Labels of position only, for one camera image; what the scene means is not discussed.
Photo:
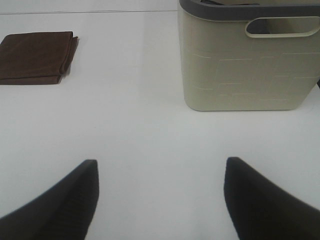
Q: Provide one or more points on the folded brown towel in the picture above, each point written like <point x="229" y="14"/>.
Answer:
<point x="36" y="58"/>

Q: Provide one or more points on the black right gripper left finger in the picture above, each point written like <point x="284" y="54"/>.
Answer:
<point x="63" y="212"/>

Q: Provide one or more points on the beige plastic basket grey rim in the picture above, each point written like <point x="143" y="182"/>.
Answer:
<point x="248" y="55"/>

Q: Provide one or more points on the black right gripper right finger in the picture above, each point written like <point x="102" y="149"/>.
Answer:
<point x="260" y="210"/>

